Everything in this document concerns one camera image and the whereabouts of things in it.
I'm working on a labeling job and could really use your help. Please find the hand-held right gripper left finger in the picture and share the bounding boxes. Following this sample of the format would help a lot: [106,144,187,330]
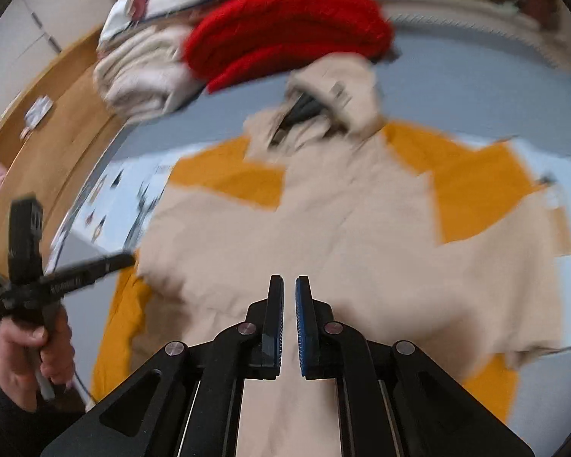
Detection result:
[40,275,285,457]

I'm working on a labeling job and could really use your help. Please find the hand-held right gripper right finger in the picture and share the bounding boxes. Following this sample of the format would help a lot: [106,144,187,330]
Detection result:
[295,275,536,457]

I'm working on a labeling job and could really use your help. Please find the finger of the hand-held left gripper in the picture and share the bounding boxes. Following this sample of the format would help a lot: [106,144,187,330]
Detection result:
[40,253,137,298]

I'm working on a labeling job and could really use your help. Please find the beige hooded jacket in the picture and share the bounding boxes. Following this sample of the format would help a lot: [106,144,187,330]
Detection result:
[136,52,571,457]

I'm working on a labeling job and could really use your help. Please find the person's left forearm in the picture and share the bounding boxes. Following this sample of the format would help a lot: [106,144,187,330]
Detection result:
[0,366,87,457]

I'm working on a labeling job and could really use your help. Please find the person's left hand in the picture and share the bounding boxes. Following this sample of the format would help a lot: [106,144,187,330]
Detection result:
[0,307,76,413]

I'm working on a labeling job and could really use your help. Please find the small white card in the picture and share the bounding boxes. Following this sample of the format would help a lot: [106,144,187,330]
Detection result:
[25,96,53,127]

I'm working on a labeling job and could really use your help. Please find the cream folded garment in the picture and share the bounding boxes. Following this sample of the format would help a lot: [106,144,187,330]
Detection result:
[94,26,205,120]

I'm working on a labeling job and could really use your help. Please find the white cabinet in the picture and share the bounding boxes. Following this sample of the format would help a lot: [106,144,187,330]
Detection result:
[0,0,124,122]

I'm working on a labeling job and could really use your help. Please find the red knit sweater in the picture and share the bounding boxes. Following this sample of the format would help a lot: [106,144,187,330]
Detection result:
[183,0,395,95]

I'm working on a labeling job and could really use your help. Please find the ribbed grey mattress edge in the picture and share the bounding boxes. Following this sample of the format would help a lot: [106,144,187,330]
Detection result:
[376,0,571,81]

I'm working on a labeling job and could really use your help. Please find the wooden bed frame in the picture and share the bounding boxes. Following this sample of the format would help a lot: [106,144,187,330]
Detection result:
[0,26,129,270]

